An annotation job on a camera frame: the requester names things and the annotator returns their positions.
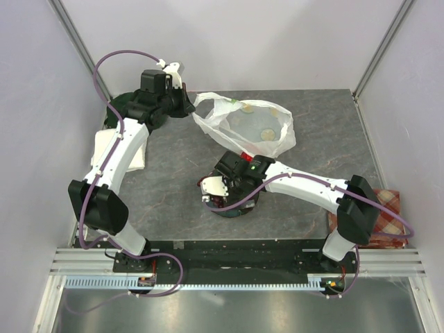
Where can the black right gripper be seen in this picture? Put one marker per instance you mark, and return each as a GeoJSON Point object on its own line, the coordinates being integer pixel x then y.
{"type": "Point", "coordinates": [233, 198]}

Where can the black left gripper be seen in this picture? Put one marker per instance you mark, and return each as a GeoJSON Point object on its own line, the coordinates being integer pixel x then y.
{"type": "Point", "coordinates": [186, 107]}

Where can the red fake apple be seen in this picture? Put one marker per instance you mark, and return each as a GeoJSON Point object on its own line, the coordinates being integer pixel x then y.
{"type": "Point", "coordinates": [246, 157]}

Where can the red fake grape bunch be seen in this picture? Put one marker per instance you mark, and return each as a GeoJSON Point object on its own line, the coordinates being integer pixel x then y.
{"type": "Point", "coordinates": [217, 201]}

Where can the white plastic bag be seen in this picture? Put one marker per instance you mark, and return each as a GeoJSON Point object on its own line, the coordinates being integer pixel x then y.
{"type": "Point", "coordinates": [254, 127]}

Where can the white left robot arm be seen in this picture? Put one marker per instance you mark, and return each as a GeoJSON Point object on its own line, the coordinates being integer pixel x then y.
{"type": "Point", "coordinates": [95, 199]}

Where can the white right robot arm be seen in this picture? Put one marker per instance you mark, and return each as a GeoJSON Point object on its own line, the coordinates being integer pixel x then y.
{"type": "Point", "coordinates": [328, 193]}

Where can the blue ceramic plate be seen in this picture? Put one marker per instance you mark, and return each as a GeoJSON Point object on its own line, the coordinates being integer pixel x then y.
{"type": "Point", "coordinates": [238, 210]}

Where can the dark green baseball cap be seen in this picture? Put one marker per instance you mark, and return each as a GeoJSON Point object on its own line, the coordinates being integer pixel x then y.
{"type": "Point", "coordinates": [119, 103]}

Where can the white folded towel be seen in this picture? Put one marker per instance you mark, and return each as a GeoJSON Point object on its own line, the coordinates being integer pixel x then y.
{"type": "Point", "coordinates": [101, 141]}

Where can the red plaid cloth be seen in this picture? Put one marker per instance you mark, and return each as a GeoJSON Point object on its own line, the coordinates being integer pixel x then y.
{"type": "Point", "coordinates": [386, 228]}

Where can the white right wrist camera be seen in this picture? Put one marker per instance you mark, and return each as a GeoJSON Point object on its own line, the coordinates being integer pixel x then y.
{"type": "Point", "coordinates": [213, 186]}

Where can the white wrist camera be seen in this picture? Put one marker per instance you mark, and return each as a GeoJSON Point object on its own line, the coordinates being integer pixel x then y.
{"type": "Point", "coordinates": [213, 186]}
{"type": "Point", "coordinates": [174, 69]}

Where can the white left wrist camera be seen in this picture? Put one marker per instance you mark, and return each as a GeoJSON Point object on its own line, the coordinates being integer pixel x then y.
{"type": "Point", "coordinates": [174, 69]}

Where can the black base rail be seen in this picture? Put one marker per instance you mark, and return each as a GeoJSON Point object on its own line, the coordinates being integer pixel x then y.
{"type": "Point", "coordinates": [297, 256]}

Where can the light blue cable duct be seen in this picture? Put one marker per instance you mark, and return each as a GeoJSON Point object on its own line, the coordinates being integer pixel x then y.
{"type": "Point", "coordinates": [222, 281]}

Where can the aluminium frame rail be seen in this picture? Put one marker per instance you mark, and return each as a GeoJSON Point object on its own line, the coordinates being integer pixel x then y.
{"type": "Point", "coordinates": [370, 262]}

